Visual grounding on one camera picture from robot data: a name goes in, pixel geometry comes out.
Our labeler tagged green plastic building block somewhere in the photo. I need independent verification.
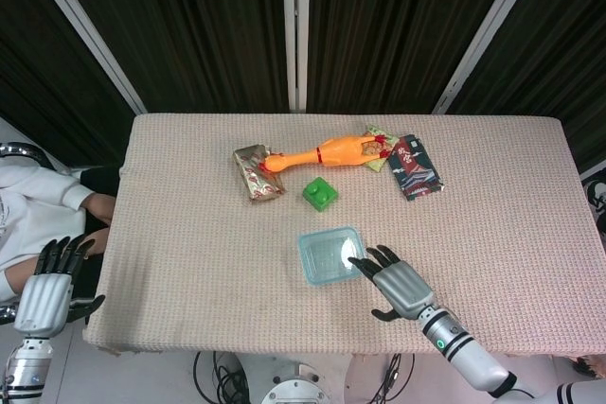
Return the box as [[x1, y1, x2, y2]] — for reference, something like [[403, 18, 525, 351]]
[[302, 176, 340, 211]]

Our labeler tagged green printed snack packet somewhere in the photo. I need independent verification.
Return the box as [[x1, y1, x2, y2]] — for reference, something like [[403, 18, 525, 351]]
[[363, 123, 398, 173]]

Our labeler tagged black white printed sign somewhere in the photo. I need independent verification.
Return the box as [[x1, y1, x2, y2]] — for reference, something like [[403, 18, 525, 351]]
[[580, 165, 606, 235]]

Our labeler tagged blue translucent container lid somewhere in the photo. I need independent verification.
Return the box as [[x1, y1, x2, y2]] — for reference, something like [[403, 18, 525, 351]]
[[296, 226, 368, 287]]

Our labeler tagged dark blue printed snack packet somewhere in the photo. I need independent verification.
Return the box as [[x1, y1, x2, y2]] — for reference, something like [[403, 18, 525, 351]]
[[387, 134, 446, 202]]

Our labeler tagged black floor cable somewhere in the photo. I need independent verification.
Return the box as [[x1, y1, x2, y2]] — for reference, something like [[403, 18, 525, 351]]
[[373, 354, 418, 404], [192, 350, 257, 404]]

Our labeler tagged person in white hoodie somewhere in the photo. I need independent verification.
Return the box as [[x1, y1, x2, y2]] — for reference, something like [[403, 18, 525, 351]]
[[0, 152, 117, 306]]

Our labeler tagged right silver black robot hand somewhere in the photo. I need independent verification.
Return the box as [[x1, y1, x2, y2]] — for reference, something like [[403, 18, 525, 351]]
[[348, 245, 436, 324]]

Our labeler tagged gold foil snack packet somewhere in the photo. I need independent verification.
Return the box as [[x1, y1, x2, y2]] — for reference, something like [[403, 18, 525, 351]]
[[232, 143, 289, 205]]

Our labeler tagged grey round robot base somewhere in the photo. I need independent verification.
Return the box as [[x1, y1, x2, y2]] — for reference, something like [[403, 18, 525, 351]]
[[259, 354, 354, 404]]

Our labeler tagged chrome chair frame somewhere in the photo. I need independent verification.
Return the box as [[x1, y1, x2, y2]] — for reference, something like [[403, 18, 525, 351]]
[[0, 141, 58, 173]]

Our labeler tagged orange rubber chicken toy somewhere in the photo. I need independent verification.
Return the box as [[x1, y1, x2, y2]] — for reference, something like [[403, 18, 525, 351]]
[[263, 133, 394, 174]]

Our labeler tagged black pleated curtain panel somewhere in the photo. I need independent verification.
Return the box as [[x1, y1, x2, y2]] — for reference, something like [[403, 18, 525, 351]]
[[306, 0, 525, 115], [0, 0, 138, 168], [49, 0, 291, 114], [447, 0, 606, 173]]

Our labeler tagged white metal frame post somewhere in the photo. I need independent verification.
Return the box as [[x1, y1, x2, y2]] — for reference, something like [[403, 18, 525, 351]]
[[18, 0, 146, 114], [281, 0, 312, 114], [433, 0, 550, 115]]

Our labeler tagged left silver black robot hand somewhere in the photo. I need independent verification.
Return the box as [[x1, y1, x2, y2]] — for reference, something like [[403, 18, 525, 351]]
[[12, 235, 106, 338]]

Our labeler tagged beige waffle-weave tablecloth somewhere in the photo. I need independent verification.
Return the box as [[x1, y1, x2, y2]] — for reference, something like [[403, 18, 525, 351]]
[[82, 113, 586, 358]]

